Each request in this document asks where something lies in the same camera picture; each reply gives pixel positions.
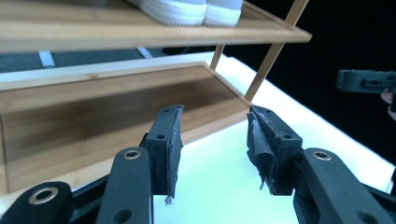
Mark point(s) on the wooden three-tier shoe rack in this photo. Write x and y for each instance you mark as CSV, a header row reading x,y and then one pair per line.
x,y
93,118

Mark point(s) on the white table mat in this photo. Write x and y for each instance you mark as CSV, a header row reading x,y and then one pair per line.
x,y
218,186

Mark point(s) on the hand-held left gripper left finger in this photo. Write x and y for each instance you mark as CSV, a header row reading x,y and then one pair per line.
x,y
165,149

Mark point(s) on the beige white sneaker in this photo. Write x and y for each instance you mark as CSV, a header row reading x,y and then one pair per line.
x,y
222,14
174,12

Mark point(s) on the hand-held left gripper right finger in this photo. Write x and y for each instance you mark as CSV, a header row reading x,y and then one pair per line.
x,y
277,149

